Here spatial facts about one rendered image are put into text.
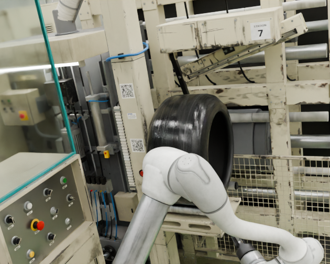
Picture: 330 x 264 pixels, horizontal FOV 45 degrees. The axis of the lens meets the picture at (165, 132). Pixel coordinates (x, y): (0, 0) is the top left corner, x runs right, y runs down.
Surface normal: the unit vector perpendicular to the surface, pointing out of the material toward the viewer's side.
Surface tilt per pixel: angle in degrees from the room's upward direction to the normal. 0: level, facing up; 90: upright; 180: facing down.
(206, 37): 90
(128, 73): 90
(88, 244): 90
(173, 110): 26
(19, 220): 90
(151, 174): 57
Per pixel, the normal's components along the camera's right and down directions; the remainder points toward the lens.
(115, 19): -0.41, 0.35
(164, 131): -0.42, -0.32
